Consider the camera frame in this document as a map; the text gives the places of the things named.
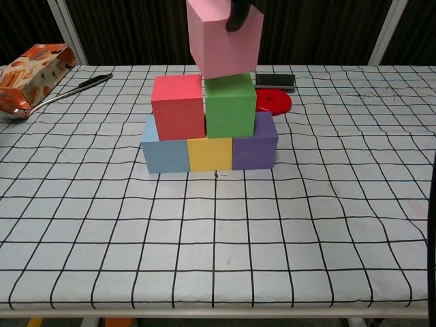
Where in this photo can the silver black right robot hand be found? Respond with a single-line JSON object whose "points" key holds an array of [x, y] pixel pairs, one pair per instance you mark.
{"points": [[238, 13]]}

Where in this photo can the pink foam cube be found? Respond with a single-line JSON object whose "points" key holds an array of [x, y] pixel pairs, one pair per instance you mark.
{"points": [[225, 44]]}

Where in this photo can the green foam cube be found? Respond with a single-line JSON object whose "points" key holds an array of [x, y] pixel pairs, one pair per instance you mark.
{"points": [[230, 109]]}

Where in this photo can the red foam cube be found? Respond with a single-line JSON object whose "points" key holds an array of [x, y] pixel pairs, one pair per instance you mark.
{"points": [[177, 109]]}

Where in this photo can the purple foam cube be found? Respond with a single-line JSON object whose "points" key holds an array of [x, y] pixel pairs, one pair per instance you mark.
{"points": [[253, 151]]}

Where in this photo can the yellow foam cube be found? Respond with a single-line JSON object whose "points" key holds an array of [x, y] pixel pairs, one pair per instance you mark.
{"points": [[209, 155]]}

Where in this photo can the light blue foam cube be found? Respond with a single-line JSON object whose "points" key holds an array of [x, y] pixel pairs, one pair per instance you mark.
{"points": [[165, 156]]}

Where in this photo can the grey brush black bristles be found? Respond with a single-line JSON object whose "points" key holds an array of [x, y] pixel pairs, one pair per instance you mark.
{"points": [[276, 80]]}

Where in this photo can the dark corrugated partition panel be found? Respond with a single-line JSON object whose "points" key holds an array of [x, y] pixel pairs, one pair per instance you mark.
{"points": [[316, 30], [136, 30], [27, 24], [419, 34]]}

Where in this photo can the red round plastic lid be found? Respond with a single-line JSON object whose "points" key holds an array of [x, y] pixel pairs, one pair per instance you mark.
{"points": [[274, 102]]}

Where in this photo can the orange biscuit snack box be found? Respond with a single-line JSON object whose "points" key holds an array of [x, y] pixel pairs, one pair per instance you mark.
{"points": [[37, 68]]}

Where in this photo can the white black checkered tablecloth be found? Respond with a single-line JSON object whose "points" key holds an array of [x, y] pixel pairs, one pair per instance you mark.
{"points": [[218, 255]]}

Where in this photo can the white partition frame post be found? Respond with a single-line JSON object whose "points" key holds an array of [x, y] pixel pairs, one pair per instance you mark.
{"points": [[72, 34], [386, 34]]}

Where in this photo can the grey metal table frame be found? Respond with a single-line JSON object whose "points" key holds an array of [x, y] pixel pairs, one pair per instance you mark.
{"points": [[238, 313]]}

